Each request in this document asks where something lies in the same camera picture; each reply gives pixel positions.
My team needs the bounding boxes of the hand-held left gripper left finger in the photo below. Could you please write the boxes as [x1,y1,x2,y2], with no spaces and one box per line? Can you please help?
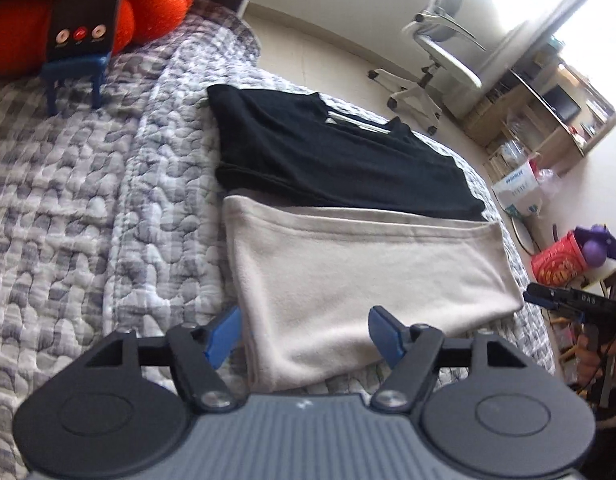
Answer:
[83,306,242,413]

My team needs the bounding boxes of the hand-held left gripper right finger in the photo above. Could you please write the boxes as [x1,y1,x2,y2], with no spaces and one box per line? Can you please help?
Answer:
[369,306,529,415]

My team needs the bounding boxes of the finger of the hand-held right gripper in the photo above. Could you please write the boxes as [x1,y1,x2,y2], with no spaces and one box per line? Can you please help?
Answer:
[524,282,586,322]

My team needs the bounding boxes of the beige garment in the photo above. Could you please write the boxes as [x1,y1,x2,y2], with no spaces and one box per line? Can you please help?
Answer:
[221,195,527,394]

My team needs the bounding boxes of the black shirt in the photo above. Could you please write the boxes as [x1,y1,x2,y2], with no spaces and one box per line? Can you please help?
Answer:
[207,84,486,222]

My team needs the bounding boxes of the person's right forearm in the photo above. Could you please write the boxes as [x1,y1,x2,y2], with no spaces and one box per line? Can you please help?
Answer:
[580,395,616,480]

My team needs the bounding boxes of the person's right hand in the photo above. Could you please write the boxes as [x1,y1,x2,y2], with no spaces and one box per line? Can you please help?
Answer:
[575,331,606,393]

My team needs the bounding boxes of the red printed box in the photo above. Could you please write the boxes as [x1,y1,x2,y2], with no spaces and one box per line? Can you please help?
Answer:
[531,230,589,287]

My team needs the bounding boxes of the purple plush toy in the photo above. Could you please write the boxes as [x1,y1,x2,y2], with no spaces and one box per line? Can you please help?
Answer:
[574,223,616,267]

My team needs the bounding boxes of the white cardboard box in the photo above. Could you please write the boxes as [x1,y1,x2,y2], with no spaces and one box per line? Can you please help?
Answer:
[492,160,547,217]

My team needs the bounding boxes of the wooden desk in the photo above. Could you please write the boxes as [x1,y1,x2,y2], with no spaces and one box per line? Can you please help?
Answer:
[462,35,616,177]

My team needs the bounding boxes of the black monitor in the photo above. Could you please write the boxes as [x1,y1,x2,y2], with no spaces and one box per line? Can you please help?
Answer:
[542,85,584,124]

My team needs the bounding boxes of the grey checkered quilt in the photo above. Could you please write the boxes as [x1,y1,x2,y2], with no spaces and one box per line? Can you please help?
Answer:
[0,0,558,461]

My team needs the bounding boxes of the grey office chair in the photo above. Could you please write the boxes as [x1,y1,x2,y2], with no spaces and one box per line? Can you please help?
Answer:
[367,0,489,136]

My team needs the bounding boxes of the grey curtain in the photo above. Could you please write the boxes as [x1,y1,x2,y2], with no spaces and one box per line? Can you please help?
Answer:
[498,0,616,81]

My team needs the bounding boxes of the blue chair phone stand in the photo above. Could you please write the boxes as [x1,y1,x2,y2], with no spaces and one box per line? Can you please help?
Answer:
[41,52,112,114]

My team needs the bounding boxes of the orange pumpkin cushion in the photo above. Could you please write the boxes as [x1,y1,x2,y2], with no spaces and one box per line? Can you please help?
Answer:
[0,0,195,77]

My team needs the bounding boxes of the black smartphone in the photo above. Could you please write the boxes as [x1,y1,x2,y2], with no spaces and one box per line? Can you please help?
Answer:
[44,0,132,62]

